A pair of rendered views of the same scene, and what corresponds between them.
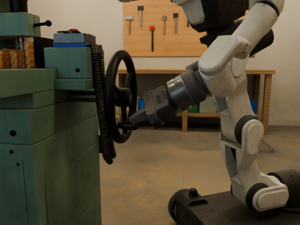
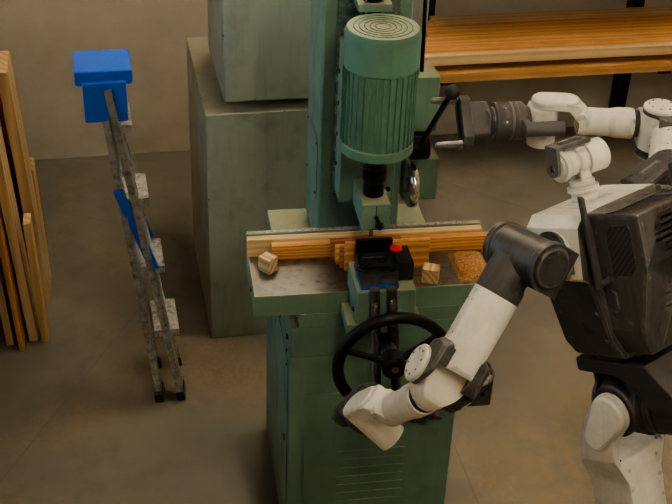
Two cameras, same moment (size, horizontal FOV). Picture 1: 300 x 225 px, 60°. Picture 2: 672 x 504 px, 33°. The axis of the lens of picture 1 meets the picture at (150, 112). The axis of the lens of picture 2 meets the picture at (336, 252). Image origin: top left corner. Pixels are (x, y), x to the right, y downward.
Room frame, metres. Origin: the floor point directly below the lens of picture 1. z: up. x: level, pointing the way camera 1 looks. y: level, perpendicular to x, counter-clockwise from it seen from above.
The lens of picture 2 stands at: (-0.07, -1.85, 2.46)
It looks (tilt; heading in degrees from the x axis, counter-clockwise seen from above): 32 degrees down; 69
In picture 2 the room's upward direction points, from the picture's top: 2 degrees clockwise
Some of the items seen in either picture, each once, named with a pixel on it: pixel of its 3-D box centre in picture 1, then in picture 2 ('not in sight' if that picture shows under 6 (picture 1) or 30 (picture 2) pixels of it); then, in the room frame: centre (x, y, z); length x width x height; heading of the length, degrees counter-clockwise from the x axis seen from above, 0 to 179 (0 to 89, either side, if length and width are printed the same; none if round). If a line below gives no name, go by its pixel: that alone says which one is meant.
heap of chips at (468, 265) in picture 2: not in sight; (470, 262); (1.09, 0.29, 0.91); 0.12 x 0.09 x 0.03; 79
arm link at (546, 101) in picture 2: not in sight; (558, 115); (1.25, 0.24, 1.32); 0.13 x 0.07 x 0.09; 158
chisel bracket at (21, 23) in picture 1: (15, 28); (371, 205); (0.88, 0.44, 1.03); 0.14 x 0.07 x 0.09; 79
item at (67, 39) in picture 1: (77, 39); (384, 266); (0.84, 0.23, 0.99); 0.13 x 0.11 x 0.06; 169
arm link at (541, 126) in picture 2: not in sight; (534, 125); (1.20, 0.24, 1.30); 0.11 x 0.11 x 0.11; 79
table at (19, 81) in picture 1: (52, 77); (373, 286); (0.85, 0.31, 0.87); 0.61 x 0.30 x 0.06; 169
